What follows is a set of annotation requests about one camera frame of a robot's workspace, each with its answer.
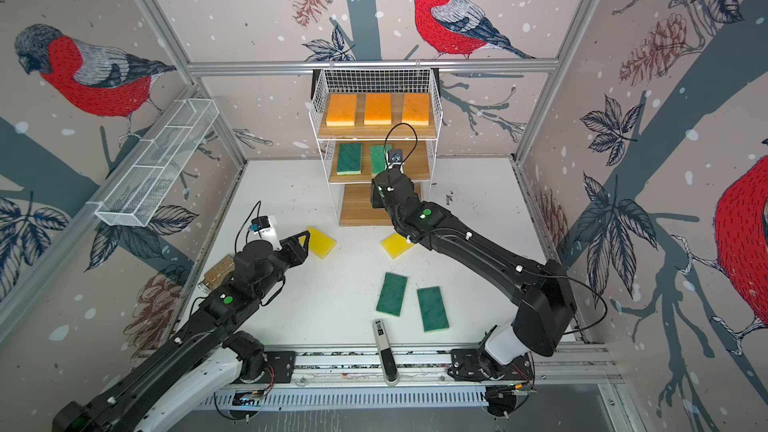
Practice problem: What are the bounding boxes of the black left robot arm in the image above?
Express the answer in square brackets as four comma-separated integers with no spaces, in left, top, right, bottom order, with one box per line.
[52,231,311,431]

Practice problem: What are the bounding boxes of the white black handheld scanner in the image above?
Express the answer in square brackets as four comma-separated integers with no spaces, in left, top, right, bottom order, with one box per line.
[372,319,399,386]

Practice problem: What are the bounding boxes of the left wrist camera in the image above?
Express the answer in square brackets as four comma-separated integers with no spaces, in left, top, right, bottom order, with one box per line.
[249,215,282,251]

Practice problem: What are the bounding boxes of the light green sponge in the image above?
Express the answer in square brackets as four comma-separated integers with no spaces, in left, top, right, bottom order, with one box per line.
[370,144,391,177]

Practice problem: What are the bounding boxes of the white wire wall basket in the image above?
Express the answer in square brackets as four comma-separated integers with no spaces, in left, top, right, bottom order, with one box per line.
[95,98,219,227]

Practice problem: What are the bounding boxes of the orange sponge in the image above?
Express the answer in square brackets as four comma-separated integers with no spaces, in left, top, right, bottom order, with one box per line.
[402,93,432,127]
[364,93,392,126]
[326,93,358,127]

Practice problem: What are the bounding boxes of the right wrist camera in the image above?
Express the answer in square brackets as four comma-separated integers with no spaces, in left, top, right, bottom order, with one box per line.
[386,149,404,169]

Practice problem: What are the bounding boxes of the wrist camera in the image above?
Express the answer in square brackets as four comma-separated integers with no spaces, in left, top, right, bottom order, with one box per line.
[386,149,404,169]
[249,215,282,251]

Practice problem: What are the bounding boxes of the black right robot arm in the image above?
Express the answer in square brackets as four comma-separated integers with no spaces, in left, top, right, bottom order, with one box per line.
[371,167,577,380]

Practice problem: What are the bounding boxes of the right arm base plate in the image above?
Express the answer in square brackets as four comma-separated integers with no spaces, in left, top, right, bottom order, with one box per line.
[447,348,534,382]

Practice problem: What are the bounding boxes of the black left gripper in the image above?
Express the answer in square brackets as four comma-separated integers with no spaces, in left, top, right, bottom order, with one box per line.
[254,228,311,301]

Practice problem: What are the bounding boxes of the yellow sponge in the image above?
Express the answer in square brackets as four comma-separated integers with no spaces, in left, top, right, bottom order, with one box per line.
[307,227,337,259]
[380,233,413,259]

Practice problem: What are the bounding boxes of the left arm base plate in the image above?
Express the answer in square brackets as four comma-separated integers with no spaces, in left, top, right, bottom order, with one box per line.
[238,350,297,385]

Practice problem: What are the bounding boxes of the white wire wooden shelf unit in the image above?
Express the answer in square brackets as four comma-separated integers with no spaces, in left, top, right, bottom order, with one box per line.
[309,68,443,227]

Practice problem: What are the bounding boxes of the glass spice jar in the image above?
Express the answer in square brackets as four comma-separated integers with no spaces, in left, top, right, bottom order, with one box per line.
[198,254,235,293]

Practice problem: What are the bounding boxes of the dark green sponge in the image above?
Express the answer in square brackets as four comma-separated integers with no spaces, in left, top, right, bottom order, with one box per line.
[417,286,450,332]
[336,142,363,176]
[376,272,408,317]

